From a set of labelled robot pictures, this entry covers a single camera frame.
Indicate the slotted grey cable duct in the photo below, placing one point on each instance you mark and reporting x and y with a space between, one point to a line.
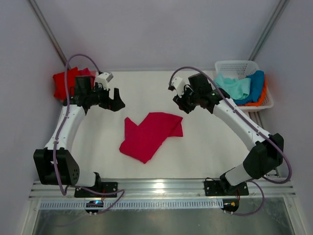
145 204

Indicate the red folded t shirt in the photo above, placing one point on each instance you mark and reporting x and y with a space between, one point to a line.
59 81

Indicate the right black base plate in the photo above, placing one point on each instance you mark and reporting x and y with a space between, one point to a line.
214 187

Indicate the left corner frame post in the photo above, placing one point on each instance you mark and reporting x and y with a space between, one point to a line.
47 29

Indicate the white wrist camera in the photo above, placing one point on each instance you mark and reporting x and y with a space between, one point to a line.
177 84
104 78

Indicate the right controller board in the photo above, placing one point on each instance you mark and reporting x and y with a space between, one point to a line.
230 205

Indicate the white plastic basket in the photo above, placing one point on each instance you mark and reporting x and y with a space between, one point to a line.
241 69

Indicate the magenta t shirt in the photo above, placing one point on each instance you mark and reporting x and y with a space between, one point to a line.
142 141

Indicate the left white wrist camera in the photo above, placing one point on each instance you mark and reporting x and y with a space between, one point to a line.
104 78

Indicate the orange t shirt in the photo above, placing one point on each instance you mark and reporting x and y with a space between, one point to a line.
261 98

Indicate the corner frame post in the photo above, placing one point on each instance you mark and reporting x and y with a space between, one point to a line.
47 29
269 27

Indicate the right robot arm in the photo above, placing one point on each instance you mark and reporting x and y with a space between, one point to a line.
265 149

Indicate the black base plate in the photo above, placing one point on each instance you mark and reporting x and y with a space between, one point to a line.
214 187
104 189

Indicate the blue t shirt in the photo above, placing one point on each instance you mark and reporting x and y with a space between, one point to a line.
257 82

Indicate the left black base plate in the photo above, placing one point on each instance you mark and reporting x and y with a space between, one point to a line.
104 189

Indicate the mint green t shirt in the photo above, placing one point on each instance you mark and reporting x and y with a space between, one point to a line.
238 89

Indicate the controller board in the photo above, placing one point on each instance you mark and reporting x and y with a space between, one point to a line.
230 205
94 206

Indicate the left controller board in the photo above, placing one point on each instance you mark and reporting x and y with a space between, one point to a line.
94 206

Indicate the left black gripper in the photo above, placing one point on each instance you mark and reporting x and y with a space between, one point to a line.
114 105

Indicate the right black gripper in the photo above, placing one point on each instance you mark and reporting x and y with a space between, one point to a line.
181 102

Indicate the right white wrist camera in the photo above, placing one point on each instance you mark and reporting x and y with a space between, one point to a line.
177 84

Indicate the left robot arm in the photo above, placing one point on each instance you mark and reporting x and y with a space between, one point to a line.
54 163

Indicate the aluminium mounting rail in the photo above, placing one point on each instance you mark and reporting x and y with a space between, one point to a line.
163 189

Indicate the right corner frame post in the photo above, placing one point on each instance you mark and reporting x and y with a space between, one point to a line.
269 27

